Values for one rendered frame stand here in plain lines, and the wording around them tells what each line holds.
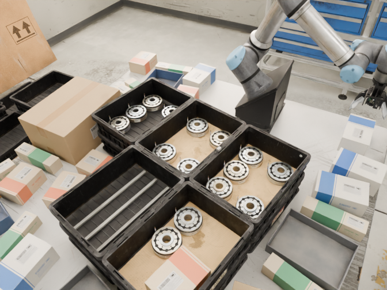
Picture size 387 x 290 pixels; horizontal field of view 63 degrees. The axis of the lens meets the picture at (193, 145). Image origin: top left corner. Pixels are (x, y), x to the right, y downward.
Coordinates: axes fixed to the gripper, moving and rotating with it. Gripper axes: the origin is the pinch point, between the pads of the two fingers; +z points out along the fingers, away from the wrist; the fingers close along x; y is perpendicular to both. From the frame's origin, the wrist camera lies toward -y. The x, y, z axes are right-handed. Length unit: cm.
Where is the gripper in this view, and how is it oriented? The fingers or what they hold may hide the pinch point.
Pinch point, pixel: (366, 113)
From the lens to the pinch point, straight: 166.2
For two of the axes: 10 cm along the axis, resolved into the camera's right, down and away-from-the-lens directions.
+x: 8.6, 3.3, -3.8
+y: -5.0, 6.3, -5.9
